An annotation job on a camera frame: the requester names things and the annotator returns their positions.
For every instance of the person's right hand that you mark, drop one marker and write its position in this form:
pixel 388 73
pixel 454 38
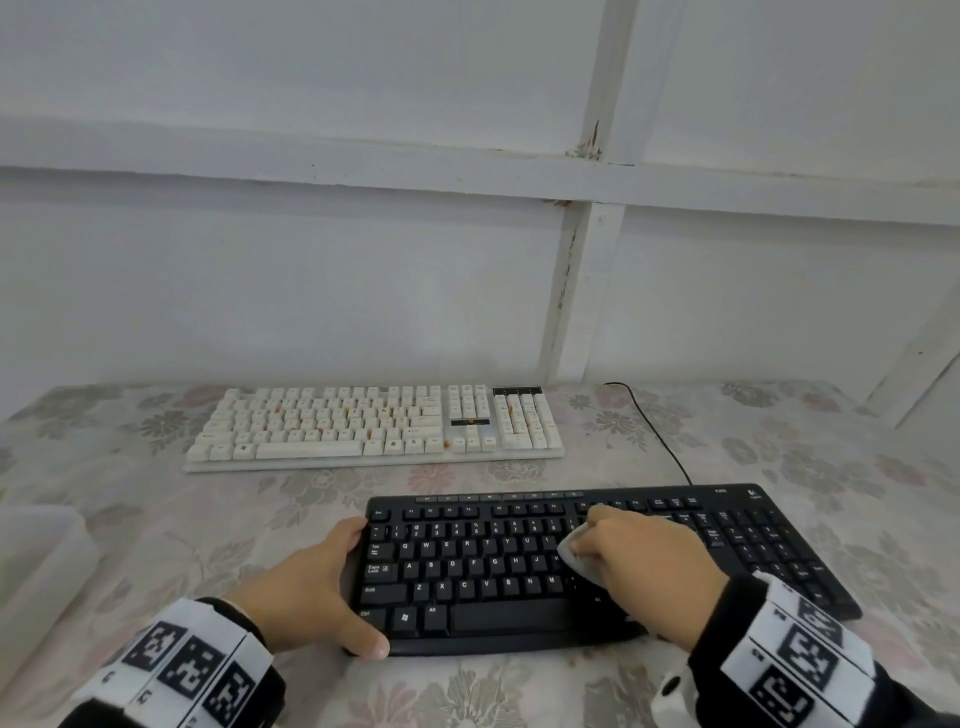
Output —
pixel 652 570

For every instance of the person's left hand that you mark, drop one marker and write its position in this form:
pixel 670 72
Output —
pixel 307 592

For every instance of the grey fluffy cloth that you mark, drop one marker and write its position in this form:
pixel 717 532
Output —
pixel 574 555

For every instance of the white keyboard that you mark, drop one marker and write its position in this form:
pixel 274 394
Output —
pixel 337 435

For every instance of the black keyboard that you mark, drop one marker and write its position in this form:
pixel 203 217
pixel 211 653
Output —
pixel 487 592

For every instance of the clear plastic container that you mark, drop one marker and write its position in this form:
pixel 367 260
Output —
pixel 37 570

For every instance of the person's left forearm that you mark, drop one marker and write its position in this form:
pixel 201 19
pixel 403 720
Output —
pixel 247 630

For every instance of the person's right forearm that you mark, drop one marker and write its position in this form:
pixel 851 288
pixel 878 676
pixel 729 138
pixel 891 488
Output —
pixel 720 660

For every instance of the white marker left wristband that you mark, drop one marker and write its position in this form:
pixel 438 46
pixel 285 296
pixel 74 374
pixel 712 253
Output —
pixel 180 660

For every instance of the white marker wristband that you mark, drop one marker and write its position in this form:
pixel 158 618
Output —
pixel 795 652
pixel 180 660

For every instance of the white marker right wristband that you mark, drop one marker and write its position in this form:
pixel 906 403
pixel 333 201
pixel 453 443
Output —
pixel 795 652

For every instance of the floral tablecloth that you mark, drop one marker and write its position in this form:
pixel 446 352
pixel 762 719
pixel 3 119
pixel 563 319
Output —
pixel 825 465

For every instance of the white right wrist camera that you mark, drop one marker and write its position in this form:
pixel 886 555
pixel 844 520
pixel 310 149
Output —
pixel 671 701

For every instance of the white wooden frame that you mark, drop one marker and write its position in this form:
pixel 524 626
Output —
pixel 300 169

